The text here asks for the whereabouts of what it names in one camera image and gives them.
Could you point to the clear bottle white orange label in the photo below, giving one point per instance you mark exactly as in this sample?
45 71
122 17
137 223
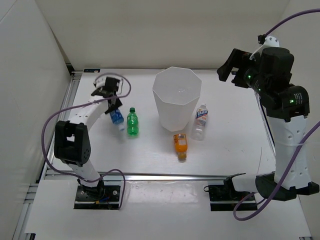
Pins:
199 124

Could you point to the white plastic bin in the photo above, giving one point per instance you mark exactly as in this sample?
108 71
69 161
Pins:
176 92

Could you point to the orange juice bottle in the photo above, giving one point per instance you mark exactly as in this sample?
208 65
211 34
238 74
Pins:
180 146

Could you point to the aluminium table rail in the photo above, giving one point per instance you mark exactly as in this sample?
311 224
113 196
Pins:
236 139

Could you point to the clear bottle blue label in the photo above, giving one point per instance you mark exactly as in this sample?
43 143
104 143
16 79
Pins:
118 120

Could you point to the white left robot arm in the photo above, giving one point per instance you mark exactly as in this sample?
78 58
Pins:
72 143

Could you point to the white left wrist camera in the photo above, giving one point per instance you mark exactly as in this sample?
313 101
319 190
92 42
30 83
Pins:
99 82

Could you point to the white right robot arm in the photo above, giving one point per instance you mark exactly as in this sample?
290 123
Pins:
268 73

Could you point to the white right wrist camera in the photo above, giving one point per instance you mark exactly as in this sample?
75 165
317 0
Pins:
264 41

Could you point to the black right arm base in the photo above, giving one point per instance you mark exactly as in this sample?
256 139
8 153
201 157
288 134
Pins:
223 201

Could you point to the blue label sticker left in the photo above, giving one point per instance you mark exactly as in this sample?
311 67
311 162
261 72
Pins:
91 70

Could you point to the green plastic soda bottle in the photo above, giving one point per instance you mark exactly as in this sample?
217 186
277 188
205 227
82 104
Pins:
132 123

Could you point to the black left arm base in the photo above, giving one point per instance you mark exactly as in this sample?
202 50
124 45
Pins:
107 199

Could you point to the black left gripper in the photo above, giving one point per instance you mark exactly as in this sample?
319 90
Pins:
118 104

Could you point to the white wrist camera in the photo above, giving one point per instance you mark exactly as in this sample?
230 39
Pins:
99 82
264 41

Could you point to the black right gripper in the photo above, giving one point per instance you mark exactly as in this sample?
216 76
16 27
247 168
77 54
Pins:
239 59

